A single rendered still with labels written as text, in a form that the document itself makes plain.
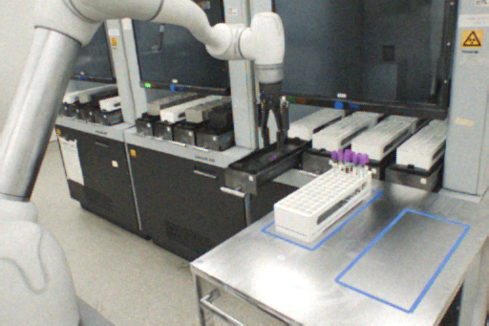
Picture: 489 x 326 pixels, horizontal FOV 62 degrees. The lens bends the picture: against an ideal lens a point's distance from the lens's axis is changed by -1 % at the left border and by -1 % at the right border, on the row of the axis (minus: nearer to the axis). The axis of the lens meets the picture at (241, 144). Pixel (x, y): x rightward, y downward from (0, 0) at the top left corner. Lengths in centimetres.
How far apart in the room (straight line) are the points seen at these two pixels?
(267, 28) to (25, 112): 71
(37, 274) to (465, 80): 114
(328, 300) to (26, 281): 52
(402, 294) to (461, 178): 65
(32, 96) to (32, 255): 35
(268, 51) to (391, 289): 77
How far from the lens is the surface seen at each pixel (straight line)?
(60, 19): 99
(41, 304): 83
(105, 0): 89
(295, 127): 159
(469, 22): 129
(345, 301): 78
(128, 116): 239
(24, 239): 81
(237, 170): 135
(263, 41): 127
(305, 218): 90
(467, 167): 137
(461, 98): 132
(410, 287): 83
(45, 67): 99
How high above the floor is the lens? 132
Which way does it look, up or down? 19 degrees down
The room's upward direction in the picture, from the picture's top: 5 degrees counter-clockwise
